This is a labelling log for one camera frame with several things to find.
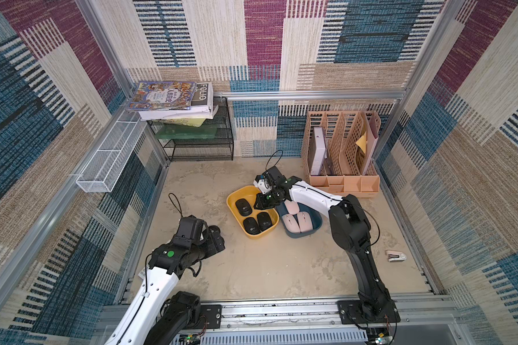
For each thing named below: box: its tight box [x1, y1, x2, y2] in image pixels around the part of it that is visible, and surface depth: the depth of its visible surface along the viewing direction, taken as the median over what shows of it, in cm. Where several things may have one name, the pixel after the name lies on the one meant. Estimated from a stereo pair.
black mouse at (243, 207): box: [235, 198, 253, 217], surface depth 100 cm
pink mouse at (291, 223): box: [282, 213, 302, 233], surface depth 95 cm
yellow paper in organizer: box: [355, 130, 367, 154], surface depth 93 cm
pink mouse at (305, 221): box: [297, 211, 313, 233], surface depth 96 cm
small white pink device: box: [384, 250, 408, 263], surface depth 86 cm
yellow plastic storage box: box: [226, 185, 280, 240], surface depth 99 cm
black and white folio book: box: [138, 81, 219, 121], surface depth 83 cm
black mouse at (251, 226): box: [243, 217, 261, 236], surface depth 96 cm
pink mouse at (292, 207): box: [284, 199, 301, 215], surface depth 100 cm
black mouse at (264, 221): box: [256, 212, 273, 231], surface depth 96 cm
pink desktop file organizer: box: [301, 110, 382, 197], surface depth 105 cm
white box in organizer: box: [310, 126, 326, 177], surface depth 103 cm
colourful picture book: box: [126, 81, 197, 111], surface depth 83 cm
